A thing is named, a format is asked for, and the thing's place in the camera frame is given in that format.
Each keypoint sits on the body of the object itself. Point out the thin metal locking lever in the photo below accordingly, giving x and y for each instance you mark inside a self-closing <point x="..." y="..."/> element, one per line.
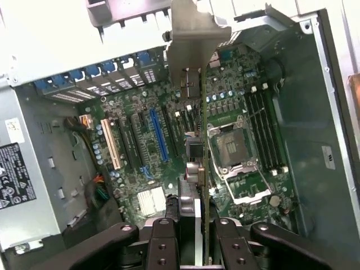
<point x="253" y="115"/>

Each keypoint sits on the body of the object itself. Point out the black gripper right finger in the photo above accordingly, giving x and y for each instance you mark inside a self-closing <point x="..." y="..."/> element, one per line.
<point x="233" y="247"/>

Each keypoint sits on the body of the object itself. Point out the silver finned chipset heatsink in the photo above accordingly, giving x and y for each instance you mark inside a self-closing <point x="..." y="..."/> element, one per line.
<point x="150" y="201"/>

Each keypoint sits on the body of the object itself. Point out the RAM slot with white clips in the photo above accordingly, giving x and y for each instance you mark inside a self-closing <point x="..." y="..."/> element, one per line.
<point x="265" y="140"/>
<point x="192" y="119"/>
<point x="277" y="140"/>
<point x="181" y="126"/>

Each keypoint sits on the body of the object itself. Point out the silver socket cover frame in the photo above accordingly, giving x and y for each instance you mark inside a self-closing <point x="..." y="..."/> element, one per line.
<point x="250" y="199"/>

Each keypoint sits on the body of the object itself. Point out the white power connector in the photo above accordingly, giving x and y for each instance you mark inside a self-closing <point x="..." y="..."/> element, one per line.
<point x="85" y="121"/>

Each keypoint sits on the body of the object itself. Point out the green motherboard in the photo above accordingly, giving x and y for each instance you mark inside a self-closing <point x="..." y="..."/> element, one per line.
<point x="135" y="180"/>

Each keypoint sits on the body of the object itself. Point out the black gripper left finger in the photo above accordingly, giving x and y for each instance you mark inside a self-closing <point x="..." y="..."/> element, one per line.
<point x="163" y="247"/>

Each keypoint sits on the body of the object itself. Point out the brown sticker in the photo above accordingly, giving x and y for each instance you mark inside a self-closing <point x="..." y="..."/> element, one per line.
<point x="355" y="92"/>

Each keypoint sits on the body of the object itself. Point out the white PCI expansion slot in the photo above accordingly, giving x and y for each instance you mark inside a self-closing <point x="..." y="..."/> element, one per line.
<point x="111" y="143"/>

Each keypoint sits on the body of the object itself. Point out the grey open PC case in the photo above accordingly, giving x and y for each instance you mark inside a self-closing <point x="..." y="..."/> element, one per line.
<point x="309" y="140"/>

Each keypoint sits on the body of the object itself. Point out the silver coin cell battery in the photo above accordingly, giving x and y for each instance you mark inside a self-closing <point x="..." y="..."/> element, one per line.
<point x="274" y="200"/>

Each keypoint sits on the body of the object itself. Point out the RAM slot with black clips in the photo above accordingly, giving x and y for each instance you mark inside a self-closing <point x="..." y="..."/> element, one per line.
<point x="259" y="140"/>
<point x="186" y="122"/>
<point x="270" y="140"/>

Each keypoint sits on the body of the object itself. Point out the long black expansion slot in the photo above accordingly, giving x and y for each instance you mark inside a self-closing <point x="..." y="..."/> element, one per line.
<point x="171" y="132"/>
<point x="137" y="140"/>
<point x="125" y="142"/>

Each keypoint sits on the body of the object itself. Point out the blue expansion slot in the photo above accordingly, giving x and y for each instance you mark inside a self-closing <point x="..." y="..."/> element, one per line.
<point x="159" y="137"/>

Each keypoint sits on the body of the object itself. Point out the short black expansion slot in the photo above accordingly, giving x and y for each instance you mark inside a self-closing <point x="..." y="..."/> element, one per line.
<point x="142" y="119"/>

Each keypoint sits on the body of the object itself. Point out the CPU socket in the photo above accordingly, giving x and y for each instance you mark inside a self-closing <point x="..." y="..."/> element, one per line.
<point x="232" y="146"/>

